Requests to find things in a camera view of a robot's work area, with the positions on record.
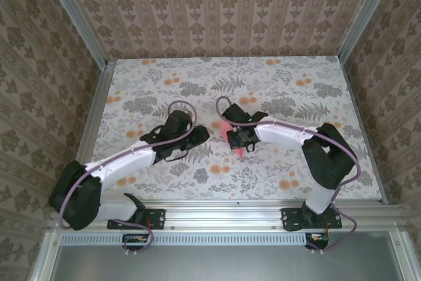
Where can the grey metal tray panel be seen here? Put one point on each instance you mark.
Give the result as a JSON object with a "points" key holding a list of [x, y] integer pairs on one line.
{"points": [[223, 264]]}

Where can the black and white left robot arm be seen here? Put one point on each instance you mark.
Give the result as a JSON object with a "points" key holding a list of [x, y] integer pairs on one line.
{"points": [[125, 162]]}

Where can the aluminium table side rail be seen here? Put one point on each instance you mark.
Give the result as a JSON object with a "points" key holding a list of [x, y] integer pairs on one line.
{"points": [[354, 96], [89, 129]]}

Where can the aluminium frame post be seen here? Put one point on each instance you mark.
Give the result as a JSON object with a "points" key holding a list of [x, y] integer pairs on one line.
{"points": [[366, 14], [76, 14]]}

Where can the aluminium mounting rail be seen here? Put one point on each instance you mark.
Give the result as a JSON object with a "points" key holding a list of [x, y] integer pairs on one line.
{"points": [[223, 216]]}

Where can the pink square paper sheet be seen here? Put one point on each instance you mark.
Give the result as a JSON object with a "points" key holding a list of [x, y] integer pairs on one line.
{"points": [[225, 129]]}

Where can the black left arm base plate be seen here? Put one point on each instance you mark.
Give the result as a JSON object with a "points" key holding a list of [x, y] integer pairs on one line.
{"points": [[159, 218]]}

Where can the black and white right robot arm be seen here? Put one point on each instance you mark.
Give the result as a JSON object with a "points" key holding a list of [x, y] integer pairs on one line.
{"points": [[279, 131]]}

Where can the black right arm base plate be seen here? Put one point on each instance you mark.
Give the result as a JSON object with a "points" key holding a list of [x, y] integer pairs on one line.
{"points": [[287, 218]]}

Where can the floral patterned table cover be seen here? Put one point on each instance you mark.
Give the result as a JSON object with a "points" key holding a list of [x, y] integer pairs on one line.
{"points": [[263, 73]]}

